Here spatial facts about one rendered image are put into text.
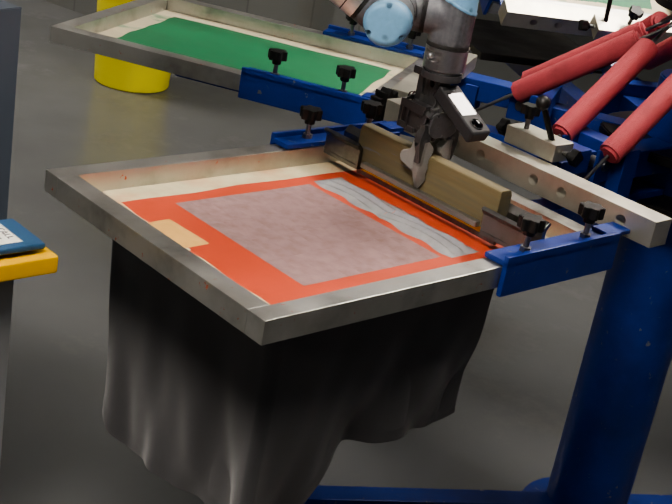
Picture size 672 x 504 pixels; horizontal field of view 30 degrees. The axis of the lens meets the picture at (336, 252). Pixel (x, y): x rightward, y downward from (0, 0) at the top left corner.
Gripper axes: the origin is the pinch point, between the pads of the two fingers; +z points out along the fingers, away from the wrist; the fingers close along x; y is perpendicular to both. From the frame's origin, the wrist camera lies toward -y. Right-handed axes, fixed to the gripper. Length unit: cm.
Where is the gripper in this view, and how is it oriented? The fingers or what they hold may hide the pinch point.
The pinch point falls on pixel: (428, 181)
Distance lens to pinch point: 226.3
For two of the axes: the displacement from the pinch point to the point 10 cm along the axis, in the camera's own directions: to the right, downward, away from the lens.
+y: -6.5, -3.9, 6.5
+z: -1.7, 9.1, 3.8
